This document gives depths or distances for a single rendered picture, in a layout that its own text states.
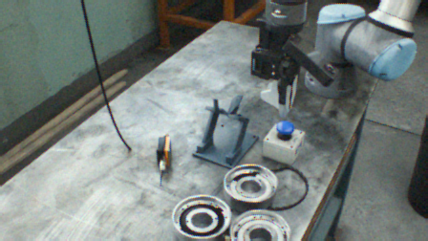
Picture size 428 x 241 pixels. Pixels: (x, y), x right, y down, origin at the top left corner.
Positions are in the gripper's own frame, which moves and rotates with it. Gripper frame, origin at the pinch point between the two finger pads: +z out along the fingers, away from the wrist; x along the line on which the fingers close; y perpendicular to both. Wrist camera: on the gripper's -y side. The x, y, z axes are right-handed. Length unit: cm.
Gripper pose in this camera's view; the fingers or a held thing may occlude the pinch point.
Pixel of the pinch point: (287, 112)
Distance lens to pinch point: 92.9
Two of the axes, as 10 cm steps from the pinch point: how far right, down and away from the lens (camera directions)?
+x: -4.9, 5.1, -7.1
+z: 0.1, 8.1, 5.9
